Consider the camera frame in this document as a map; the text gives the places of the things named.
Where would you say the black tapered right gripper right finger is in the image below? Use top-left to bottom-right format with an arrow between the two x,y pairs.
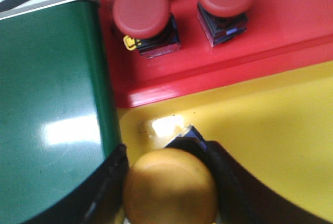
205,140 -> 331,224

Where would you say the black tapered right gripper left finger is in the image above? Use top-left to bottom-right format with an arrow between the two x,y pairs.
26,143 -> 129,223

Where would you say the yellow mushroom push button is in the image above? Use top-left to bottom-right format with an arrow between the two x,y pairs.
122,124 -> 219,224

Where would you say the red mushroom stop button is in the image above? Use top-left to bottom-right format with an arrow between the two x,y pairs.
197,0 -> 255,47
112,0 -> 181,59

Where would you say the yellow plastic tray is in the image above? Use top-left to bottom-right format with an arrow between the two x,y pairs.
118,62 -> 332,223

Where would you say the green conveyor belt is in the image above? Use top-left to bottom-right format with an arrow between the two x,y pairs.
1,0 -> 119,223

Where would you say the red plastic tray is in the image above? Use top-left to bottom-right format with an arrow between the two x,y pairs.
100,0 -> 332,108

